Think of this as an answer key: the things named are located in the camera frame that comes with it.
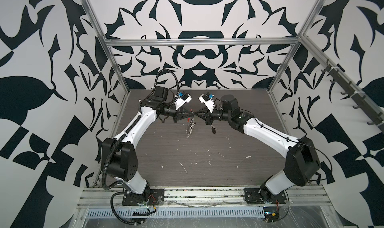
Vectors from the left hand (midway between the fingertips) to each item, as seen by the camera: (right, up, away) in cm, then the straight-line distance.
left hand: (193, 112), depth 78 cm
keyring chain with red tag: (0, -5, -1) cm, 6 cm away
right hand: (+1, 0, -2) cm, 2 cm away
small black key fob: (+14, -13, +21) cm, 28 cm away
